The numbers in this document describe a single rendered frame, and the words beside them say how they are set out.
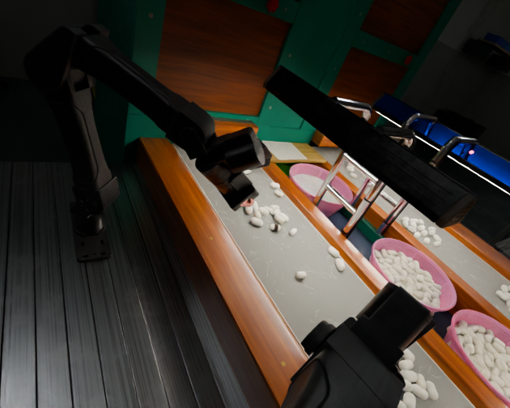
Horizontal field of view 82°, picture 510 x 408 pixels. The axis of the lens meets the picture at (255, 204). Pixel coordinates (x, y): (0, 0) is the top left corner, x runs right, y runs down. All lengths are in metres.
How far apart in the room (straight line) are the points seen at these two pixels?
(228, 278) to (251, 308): 0.08
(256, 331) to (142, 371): 0.21
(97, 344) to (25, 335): 0.12
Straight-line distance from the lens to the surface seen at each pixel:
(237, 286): 0.65
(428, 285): 1.07
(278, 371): 0.59
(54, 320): 0.69
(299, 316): 0.70
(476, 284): 1.28
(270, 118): 1.25
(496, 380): 0.99
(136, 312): 0.69
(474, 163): 1.18
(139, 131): 1.05
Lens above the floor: 1.26
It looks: 34 degrees down
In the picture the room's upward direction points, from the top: 23 degrees clockwise
